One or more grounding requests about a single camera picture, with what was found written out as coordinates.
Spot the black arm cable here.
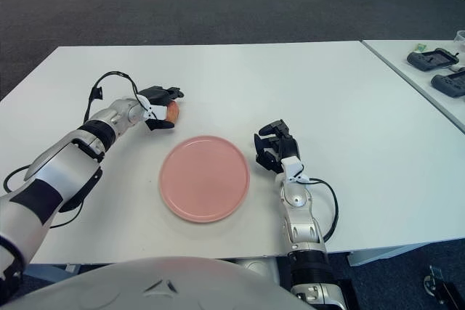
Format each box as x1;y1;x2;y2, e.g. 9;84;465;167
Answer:
297;177;339;242
2;71;152;230

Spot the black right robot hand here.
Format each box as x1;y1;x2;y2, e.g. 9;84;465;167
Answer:
253;118;301;175

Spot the red peach fruit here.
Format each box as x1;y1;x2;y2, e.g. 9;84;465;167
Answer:
165;101;182;125

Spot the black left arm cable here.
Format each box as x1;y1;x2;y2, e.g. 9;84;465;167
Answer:
2;71;152;230

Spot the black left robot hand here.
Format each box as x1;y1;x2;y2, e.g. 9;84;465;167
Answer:
139;86;186;131

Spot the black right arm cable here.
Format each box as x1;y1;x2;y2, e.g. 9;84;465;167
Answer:
297;177;339;242

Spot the grey handheld controller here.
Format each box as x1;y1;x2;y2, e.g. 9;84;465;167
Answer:
406;47;461;72
430;69;465;98

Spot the grey robot torso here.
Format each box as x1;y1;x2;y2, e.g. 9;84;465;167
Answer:
10;256;302;310

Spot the black caster stand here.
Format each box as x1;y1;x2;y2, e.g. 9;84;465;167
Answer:
423;264;465;310

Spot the pink round plate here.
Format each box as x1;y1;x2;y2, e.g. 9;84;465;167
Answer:
158;135;251;224

